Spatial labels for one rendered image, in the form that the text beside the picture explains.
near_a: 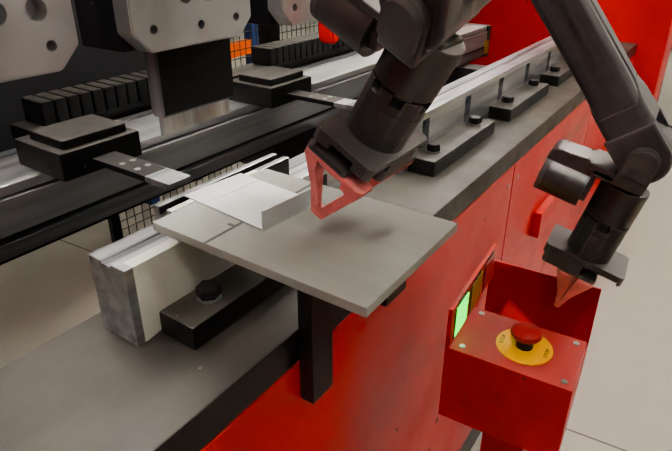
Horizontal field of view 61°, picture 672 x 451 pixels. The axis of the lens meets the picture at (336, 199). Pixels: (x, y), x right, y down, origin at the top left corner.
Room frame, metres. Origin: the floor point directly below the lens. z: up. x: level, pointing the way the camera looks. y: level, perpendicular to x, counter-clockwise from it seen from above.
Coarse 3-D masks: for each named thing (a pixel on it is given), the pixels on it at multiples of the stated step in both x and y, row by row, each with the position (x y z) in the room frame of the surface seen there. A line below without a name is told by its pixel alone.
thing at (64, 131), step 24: (72, 120) 0.76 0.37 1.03; (96, 120) 0.76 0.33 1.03; (24, 144) 0.70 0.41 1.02; (48, 144) 0.69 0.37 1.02; (72, 144) 0.68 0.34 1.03; (96, 144) 0.70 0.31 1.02; (120, 144) 0.73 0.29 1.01; (48, 168) 0.68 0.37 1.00; (72, 168) 0.67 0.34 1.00; (96, 168) 0.70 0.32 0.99; (120, 168) 0.66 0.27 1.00; (144, 168) 0.66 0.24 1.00; (168, 168) 0.66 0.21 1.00
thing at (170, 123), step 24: (192, 48) 0.60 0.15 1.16; (216, 48) 0.62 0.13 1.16; (168, 72) 0.57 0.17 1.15; (192, 72) 0.59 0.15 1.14; (216, 72) 0.62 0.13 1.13; (168, 96) 0.56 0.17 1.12; (192, 96) 0.59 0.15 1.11; (216, 96) 0.62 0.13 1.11; (168, 120) 0.57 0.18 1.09; (192, 120) 0.60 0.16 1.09
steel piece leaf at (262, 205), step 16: (240, 192) 0.59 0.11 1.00; (256, 192) 0.59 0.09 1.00; (272, 192) 0.59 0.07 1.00; (288, 192) 0.59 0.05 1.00; (304, 192) 0.55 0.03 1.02; (224, 208) 0.55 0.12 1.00; (240, 208) 0.55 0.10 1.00; (256, 208) 0.55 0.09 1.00; (272, 208) 0.51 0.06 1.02; (288, 208) 0.53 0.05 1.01; (304, 208) 0.55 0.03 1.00; (256, 224) 0.51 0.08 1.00; (272, 224) 0.51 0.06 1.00
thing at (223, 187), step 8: (232, 176) 0.64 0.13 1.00; (240, 176) 0.64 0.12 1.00; (248, 176) 0.64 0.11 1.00; (216, 184) 0.61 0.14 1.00; (224, 184) 0.61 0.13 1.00; (232, 184) 0.61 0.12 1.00; (240, 184) 0.61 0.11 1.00; (248, 184) 0.61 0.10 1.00; (192, 192) 0.59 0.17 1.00; (200, 192) 0.59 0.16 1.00; (208, 192) 0.59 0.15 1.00; (216, 192) 0.59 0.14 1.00; (224, 192) 0.59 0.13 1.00; (200, 200) 0.57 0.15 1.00; (208, 200) 0.57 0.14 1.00
